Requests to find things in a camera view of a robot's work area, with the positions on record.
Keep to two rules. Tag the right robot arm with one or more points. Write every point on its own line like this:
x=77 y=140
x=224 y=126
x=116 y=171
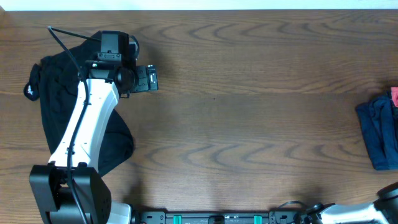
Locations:
x=381 y=211

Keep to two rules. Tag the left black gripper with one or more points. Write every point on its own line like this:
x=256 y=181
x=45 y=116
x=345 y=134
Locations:
x=143 y=72

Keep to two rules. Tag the black t-shirt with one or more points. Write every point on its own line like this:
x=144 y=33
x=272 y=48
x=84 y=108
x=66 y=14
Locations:
x=78 y=91

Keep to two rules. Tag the folded blue denim garment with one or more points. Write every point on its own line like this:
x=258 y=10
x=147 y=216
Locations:
x=378 y=122

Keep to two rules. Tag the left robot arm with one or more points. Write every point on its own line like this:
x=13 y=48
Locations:
x=81 y=196

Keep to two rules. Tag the red orange t-shirt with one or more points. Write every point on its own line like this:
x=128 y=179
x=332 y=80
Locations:
x=394 y=96

